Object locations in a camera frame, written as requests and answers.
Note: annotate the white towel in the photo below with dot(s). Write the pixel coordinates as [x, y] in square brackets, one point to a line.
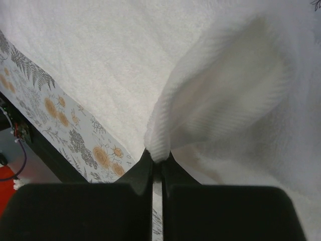
[235, 81]

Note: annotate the floral patterned table mat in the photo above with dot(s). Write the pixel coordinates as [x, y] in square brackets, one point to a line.
[68, 145]

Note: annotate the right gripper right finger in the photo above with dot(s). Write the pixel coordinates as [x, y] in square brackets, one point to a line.
[192, 211]

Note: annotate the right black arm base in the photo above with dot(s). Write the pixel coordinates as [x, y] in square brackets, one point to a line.
[12, 118]

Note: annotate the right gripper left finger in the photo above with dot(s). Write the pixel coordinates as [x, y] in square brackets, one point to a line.
[101, 211]

